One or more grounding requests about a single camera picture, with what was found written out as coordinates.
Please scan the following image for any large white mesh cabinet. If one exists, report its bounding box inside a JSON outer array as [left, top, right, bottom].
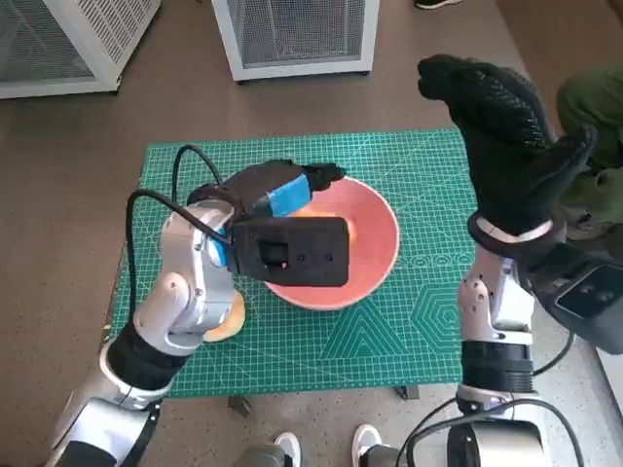
[[0, 0, 163, 101]]

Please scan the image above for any grey leg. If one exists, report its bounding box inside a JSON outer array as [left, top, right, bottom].
[[362, 443, 409, 467]]

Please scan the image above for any white shoe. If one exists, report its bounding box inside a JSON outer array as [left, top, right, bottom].
[[272, 432, 302, 467], [350, 423, 384, 467]]

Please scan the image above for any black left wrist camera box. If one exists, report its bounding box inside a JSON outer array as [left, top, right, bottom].
[[228, 216, 352, 288]]

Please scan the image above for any pink bowl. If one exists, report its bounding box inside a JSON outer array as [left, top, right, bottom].
[[262, 176, 402, 312]]

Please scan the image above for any small white mesh cabinet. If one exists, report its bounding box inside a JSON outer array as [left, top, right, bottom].
[[211, 0, 382, 83]]

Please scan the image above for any white side table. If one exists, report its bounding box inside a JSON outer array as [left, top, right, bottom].
[[596, 347, 623, 405]]

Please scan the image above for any thin black camera cable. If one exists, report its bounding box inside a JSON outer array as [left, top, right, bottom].
[[532, 330, 575, 376]]

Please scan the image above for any rectangular striped toy bread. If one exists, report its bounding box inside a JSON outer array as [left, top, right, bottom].
[[294, 202, 360, 250]]

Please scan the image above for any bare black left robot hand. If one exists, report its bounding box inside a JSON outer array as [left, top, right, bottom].
[[221, 158, 348, 221]]

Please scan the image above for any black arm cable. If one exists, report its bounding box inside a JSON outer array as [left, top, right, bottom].
[[398, 396, 578, 467], [125, 144, 242, 341]]

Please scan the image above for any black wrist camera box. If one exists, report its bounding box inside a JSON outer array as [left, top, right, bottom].
[[228, 216, 352, 288], [515, 242, 623, 354]]

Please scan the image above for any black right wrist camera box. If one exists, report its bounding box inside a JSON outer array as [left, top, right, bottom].
[[515, 242, 623, 354]]

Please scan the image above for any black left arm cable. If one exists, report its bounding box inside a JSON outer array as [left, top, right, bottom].
[[125, 144, 242, 341]]

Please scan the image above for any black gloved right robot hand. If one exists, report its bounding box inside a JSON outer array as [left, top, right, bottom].
[[417, 54, 599, 239]]

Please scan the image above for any green cutting mat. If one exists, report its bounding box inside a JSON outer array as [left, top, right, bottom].
[[104, 127, 483, 399]]

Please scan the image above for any round toy bread bun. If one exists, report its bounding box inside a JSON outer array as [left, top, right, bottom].
[[202, 291, 247, 344]]

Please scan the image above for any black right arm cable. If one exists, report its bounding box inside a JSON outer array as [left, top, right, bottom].
[[398, 396, 578, 467]]

